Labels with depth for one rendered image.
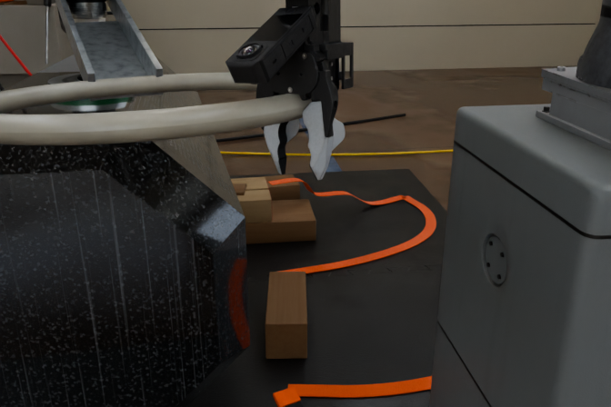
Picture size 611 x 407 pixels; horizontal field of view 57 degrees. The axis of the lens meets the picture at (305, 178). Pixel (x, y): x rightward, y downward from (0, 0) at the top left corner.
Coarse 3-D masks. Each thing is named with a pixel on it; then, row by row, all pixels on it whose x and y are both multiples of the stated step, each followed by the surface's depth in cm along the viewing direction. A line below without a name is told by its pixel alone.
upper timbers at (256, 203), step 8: (248, 184) 243; (256, 184) 243; (264, 184) 243; (248, 192) 235; (256, 192) 235; (264, 192) 235; (240, 200) 226; (248, 200) 226; (256, 200) 227; (264, 200) 227; (248, 208) 227; (256, 208) 228; (264, 208) 228; (248, 216) 228; (256, 216) 229; (264, 216) 229
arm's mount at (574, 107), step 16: (544, 80) 87; (560, 80) 83; (576, 80) 79; (560, 96) 83; (576, 96) 79; (592, 96) 76; (608, 96) 72; (544, 112) 88; (560, 112) 83; (576, 112) 79; (592, 112) 76; (608, 112) 73; (576, 128) 79; (592, 128) 76; (608, 128) 73; (608, 144) 73
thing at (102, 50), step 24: (120, 0) 122; (72, 24) 108; (96, 24) 121; (120, 24) 121; (72, 48) 109; (96, 48) 110; (120, 48) 111; (144, 48) 102; (96, 72) 102; (120, 72) 103; (144, 72) 104; (120, 96) 96
